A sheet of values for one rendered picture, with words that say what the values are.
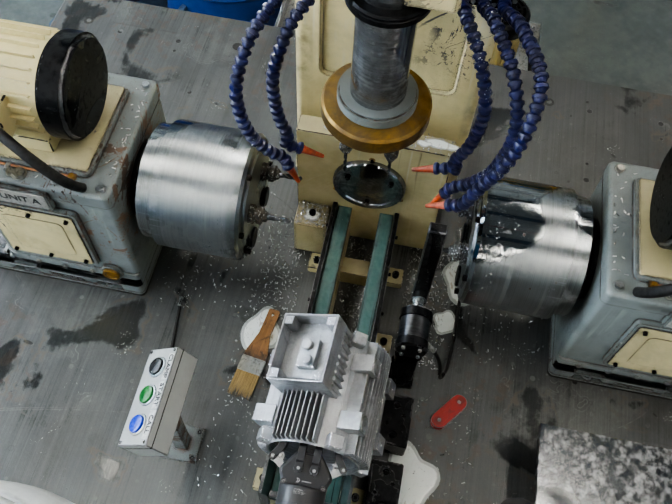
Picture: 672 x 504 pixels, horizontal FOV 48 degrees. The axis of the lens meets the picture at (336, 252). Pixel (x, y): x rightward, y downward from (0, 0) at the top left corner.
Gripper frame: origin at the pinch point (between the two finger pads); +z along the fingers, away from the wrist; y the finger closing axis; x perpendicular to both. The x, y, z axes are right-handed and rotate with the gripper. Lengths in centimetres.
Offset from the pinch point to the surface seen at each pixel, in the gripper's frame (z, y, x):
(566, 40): 193, -62, 133
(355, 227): 42, 2, 28
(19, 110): 31, 58, -18
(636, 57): 190, -92, 132
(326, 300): 20.6, 4.1, 17.7
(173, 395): -6.8, 23.8, -1.0
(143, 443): -15.4, 25.6, -3.6
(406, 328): 14.0, -11.8, 4.8
